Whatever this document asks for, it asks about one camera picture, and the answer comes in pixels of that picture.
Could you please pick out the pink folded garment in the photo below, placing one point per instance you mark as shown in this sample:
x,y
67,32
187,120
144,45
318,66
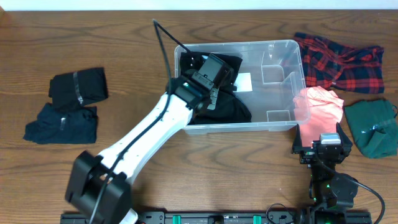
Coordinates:
x,y
322,108

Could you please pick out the clear plastic storage container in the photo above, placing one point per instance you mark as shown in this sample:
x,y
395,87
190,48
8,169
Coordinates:
x,y
277,78

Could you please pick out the dark navy folded garment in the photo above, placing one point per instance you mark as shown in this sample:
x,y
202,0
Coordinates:
x,y
56,127

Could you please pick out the red plaid flannel shirt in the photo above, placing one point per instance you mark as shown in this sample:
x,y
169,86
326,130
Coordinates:
x,y
329,64

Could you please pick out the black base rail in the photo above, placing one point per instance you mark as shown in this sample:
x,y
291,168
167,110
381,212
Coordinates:
x,y
251,218

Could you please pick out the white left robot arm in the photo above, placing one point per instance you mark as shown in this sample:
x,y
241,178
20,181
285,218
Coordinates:
x,y
100,186

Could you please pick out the white label in container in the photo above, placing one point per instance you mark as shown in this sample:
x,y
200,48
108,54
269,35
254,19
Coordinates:
x,y
243,83

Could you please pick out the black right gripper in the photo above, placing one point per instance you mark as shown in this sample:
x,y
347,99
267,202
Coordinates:
x,y
308,154

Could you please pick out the dark green folded garment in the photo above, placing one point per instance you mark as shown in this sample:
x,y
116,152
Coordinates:
x,y
373,126

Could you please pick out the black trousers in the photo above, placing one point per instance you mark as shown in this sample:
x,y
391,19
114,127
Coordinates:
x,y
228,108

